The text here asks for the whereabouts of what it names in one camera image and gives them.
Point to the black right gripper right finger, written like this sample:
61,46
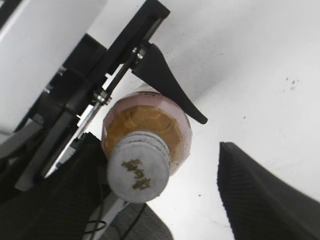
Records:
259,205

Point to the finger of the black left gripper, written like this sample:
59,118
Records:
153,69

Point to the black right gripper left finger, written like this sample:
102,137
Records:
67,205

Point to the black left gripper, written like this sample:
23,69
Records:
88,77

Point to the pink oolong tea bottle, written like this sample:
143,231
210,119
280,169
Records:
145,109

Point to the white bottle cap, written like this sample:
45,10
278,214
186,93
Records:
138,169

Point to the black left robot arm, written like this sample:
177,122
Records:
36,38

